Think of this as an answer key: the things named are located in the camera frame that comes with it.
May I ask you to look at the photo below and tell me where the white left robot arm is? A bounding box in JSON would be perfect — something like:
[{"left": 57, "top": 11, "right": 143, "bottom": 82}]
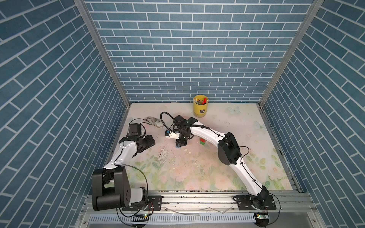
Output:
[{"left": 92, "top": 123, "right": 156, "bottom": 211}]

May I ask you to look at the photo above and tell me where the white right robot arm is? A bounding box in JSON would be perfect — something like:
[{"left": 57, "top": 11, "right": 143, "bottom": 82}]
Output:
[{"left": 160, "top": 111, "right": 270, "bottom": 204}]

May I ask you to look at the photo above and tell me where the yellow pen holder cup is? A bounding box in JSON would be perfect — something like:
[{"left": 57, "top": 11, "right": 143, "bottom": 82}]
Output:
[{"left": 193, "top": 95, "right": 209, "bottom": 117}]

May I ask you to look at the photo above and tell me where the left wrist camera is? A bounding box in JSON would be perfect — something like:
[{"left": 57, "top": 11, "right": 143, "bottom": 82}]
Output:
[{"left": 127, "top": 123, "right": 142, "bottom": 137}]

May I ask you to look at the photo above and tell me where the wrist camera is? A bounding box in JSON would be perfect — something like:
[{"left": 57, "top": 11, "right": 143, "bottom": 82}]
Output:
[
  {"left": 127, "top": 123, "right": 142, "bottom": 137},
  {"left": 174, "top": 115, "right": 198, "bottom": 130}
]

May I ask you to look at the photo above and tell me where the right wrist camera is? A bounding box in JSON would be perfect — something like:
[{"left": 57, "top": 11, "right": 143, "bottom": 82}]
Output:
[{"left": 174, "top": 115, "right": 198, "bottom": 130}]

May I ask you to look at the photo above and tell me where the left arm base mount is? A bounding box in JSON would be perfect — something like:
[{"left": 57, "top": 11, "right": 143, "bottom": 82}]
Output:
[{"left": 122, "top": 195, "right": 163, "bottom": 212}]

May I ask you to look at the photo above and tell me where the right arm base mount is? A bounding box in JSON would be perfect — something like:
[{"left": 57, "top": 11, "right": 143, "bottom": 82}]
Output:
[{"left": 232, "top": 195, "right": 277, "bottom": 211}]

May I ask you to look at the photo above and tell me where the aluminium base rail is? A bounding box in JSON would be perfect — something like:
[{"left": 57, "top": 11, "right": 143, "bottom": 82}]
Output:
[{"left": 82, "top": 190, "right": 314, "bottom": 214}]

